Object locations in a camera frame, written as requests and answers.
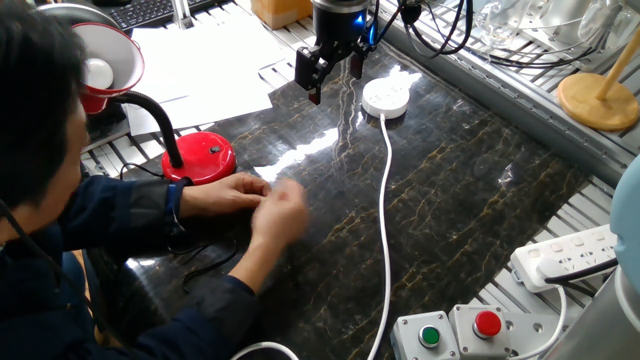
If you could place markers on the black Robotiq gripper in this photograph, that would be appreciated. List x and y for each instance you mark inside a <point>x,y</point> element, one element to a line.
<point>340,30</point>

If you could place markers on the round white power socket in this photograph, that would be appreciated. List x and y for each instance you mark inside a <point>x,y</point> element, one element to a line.
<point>385,97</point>

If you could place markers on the person's left forearm navy sleeve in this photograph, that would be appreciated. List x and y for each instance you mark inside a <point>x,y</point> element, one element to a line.
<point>145,205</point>

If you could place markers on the person's right forearm navy sleeve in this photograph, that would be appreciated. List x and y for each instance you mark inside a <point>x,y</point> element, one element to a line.
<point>240,280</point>

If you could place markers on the red gooseneck desk lamp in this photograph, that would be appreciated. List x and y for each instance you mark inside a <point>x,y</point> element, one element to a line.
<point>200,160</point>

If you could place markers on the white rectangular power strip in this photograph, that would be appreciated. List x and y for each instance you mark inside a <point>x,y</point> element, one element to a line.
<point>575,250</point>

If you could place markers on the person's right hand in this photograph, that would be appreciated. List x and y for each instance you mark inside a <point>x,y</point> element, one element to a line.
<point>280,215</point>

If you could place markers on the person's left hand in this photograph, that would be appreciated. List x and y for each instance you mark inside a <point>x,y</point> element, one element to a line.
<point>225,196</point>

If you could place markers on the small tan cardboard box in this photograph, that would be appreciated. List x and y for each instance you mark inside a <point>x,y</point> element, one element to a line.
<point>280,12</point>

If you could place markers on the white paper sheet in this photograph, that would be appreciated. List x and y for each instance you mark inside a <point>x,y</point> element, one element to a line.
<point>215,107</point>
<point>210,55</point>

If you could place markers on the clear plastic bag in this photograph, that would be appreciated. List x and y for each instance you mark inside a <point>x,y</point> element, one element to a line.
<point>500,22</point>

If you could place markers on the black computer keyboard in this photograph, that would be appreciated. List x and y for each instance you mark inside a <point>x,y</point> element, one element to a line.
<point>145,12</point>

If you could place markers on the wooden round base stand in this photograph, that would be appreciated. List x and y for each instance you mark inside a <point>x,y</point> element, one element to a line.
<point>595,102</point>

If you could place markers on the grey rounded object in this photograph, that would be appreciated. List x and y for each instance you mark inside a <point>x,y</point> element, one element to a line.
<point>75,11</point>

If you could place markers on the grey box red button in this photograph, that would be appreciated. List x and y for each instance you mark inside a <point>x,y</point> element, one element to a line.
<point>482,327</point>

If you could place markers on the person's head black hair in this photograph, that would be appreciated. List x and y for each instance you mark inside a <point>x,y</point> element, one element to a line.
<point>35,110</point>

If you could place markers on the person's torso navy jacket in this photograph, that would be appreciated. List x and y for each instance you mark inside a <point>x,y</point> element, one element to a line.
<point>45,290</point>

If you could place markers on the silver metal post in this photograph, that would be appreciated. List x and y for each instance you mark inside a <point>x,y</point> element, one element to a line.
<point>182,14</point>

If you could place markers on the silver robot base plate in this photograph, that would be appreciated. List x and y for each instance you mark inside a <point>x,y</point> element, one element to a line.
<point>530,330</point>

